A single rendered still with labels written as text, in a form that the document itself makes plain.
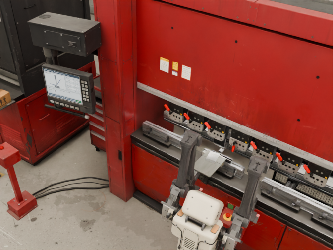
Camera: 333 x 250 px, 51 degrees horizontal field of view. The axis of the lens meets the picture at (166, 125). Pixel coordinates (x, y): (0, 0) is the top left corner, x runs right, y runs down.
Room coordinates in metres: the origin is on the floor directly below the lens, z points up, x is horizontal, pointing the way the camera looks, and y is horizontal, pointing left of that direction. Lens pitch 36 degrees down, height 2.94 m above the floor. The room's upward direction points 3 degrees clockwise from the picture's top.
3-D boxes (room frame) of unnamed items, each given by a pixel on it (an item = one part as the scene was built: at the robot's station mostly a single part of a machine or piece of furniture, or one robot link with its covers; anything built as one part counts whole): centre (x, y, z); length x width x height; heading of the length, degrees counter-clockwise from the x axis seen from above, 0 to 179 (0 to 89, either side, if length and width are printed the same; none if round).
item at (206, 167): (2.14, -0.36, 1.00); 0.26 x 0.18 x 0.01; 145
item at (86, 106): (2.53, 0.81, 1.42); 0.45 x 0.12 x 0.36; 70
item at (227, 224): (1.75, -0.55, 0.75); 0.20 x 0.16 x 0.18; 61
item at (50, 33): (2.62, 0.83, 1.53); 0.51 x 0.25 x 0.85; 70
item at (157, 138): (2.55, 0.08, 0.89); 0.30 x 0.05 x 0.03; 55
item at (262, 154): (2.04, -0.75, 1.26); 0.15 x 0.09 x 0.17; 55
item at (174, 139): (2.57, 0.01, 0.92); 0.50 x 0.06 x 0.10; 55
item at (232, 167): (2.23, -0.49, 0.92); 0.39 x 0.06 x 0.10; 55
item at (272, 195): (1.86, -0.91, 0.89); 0.30 x 0.05 x 0.03; 55
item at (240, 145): (2.16, -0.59, 1.26); 0.15 x 0.09 x 0.17; 55
